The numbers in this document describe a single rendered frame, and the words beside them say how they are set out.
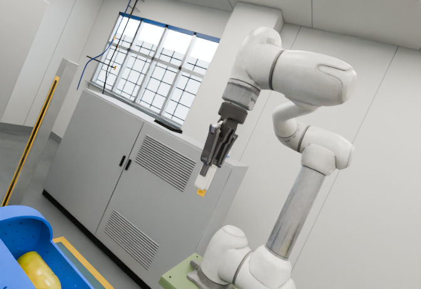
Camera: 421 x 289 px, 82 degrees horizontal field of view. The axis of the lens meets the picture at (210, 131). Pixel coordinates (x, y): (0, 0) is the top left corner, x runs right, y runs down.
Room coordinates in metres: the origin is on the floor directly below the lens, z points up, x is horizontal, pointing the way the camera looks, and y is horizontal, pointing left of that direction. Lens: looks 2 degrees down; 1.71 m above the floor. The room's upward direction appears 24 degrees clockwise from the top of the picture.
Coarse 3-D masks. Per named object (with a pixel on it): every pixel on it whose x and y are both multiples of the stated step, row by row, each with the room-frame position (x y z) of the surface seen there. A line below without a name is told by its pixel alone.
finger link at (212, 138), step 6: (210, 126) 0.59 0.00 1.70; (216, 126) 0.58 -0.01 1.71; (210, 132) 0.59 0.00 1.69; (216, 132) 0.58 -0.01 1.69; (210, 138) 0.59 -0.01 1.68; (216, 138) 0.59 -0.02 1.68; (210, 144) 0.59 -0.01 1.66; (204, 150) 0.60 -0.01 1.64; (210, 150) 0.59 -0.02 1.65; (204, 156) 0.60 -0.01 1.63; (210, 156) 0.60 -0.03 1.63
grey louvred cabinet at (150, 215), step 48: (96, 96) 2.86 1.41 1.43; (96, 144) 2.70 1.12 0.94; (144, 144) 2.44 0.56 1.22; (192, 144) 2.25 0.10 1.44; (48, 192) 2.91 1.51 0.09; (96, 192) 2.58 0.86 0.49; (144, 192) 2.34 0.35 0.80; (192, 192) 2.14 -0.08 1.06; (96, 240) 2.52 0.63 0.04; (144, 240) 2.24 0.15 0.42; (192, 240) 2.07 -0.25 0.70; (144, 288) 2.21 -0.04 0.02
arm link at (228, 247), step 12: (228, 228) 1.06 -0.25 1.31; (216, 240) 1.04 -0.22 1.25; (228, 240) 1.01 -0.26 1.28; (240, 240) 1.02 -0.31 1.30; (216, 252) 1.01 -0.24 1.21; (228, 252) 0.99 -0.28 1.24; (240, 252) 0.99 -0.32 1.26; (204, 264) 1.04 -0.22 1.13; (216, 264) 1.00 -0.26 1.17; (228, 264) 0.98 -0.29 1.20; (240, 264) 0.97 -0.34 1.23; (216, 276) 1.00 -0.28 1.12; (228, 276) 0.97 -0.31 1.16
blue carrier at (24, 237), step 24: (0, 216) 0.65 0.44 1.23; (24, 216) 0.69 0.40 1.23; (0, 240) 0.59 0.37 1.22; (24, 240) 0.78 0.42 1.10; (48, 240) 0.80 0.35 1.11; (0, 264) 0.54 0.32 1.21; (48, 264) 0.78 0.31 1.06; (72, 264) 0.74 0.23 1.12; (0, 288) 0.50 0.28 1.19; (24, 288) 0.51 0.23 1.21; (72, 288) 0.72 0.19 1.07
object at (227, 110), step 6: (222, 102) 0.63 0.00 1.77; (222, 108) 0.62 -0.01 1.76; (228, 108) 0.61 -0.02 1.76; (234, 108) 0.60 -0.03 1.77; (240, 108) 0.61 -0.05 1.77; (222, 114) 0.61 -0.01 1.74; (228, 114) 0.60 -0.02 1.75; (234, 114) 0.60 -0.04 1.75; (240, 114) 0.61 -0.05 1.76; (246, 114) 0.62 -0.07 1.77; (222, 120) 0.61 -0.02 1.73; (228, 120) 0.61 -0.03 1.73; (234, 120) 0.61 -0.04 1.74; (240, 120) 0.61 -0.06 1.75; (222, 126) 0.60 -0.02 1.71; (228, 126) 0.62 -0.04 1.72; (234, 126) 0.65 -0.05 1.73; (222, 132) 0.61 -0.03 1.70
